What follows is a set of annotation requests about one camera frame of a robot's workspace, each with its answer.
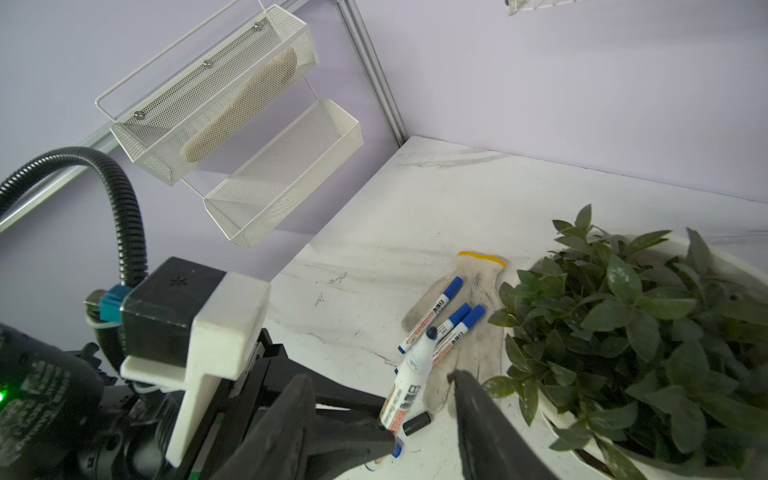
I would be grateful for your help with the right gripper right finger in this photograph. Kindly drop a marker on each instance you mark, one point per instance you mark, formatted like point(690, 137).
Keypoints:
point(489, 446)

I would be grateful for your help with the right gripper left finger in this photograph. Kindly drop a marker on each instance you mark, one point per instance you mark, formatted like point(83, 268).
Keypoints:
point(276, 448)

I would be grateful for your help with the aluminium frame rails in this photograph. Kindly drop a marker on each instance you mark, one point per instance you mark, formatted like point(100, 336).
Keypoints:
point(240, 90)

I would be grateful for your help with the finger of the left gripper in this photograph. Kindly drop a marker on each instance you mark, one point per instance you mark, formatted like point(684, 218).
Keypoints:
point(335, 446)
point(280, 371)

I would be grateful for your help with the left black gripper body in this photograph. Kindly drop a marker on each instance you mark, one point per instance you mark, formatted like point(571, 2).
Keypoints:
point(62, 418)

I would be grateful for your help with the white knit work glove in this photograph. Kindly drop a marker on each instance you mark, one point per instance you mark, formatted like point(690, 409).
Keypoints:
point(459, 306)

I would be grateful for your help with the white wire wall basket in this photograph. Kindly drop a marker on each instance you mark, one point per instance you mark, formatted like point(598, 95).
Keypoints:
point(514, 7)

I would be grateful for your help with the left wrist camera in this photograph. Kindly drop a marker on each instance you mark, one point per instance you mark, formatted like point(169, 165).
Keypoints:
point(186, 328)

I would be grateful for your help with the beige glove in rack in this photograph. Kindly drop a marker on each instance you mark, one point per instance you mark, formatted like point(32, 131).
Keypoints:
point(249, 99)

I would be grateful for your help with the white marker pen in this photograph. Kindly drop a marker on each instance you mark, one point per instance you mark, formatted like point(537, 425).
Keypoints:
point(458, 325)
point(411, 377)
point(427, 309)
point(423, 323)

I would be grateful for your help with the black pen cap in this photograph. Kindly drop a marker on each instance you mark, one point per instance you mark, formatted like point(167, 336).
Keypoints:
point(417, 423)

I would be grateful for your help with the green potted plant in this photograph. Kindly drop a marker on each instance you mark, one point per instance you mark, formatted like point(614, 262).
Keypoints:
point(647, 353)

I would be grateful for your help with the white two-tier mesh rack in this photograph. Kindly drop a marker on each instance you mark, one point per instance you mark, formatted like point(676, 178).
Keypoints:
point(234, 120)

